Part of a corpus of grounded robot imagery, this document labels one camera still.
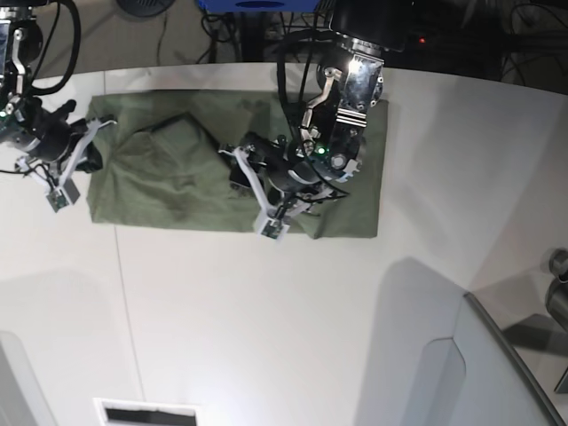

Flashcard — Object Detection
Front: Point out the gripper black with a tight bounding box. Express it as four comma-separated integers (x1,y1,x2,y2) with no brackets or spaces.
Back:
25,99,104,174
229,131,328,200

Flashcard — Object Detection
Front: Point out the olive green t-shirt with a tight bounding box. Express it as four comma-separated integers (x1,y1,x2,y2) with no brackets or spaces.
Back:
84,89,391,241

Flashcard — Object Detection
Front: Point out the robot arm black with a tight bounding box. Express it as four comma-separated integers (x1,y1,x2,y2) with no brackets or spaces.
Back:
229,1,414,203
1,1,88,170

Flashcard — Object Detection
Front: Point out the black fan base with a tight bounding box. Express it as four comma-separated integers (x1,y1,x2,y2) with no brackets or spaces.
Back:
116,0,175,19

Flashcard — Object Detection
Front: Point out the blue box with oval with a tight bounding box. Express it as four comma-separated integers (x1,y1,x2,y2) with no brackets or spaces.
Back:
198,0,319,13

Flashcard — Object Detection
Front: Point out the black power strip red light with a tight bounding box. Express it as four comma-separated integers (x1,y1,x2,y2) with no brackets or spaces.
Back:
404,26,438,49

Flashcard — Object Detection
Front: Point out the white label with black strip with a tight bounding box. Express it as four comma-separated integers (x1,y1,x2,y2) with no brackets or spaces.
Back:
93,398,204,426

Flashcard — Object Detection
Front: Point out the grey metal stand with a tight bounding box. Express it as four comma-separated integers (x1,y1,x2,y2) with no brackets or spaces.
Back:
465,248,567,425

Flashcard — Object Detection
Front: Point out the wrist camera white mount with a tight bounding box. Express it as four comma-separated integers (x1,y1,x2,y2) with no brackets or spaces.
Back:
211,139,376,240
14,115,116,212

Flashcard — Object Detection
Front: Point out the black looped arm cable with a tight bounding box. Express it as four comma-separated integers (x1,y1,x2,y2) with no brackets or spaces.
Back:
26,0,82,97

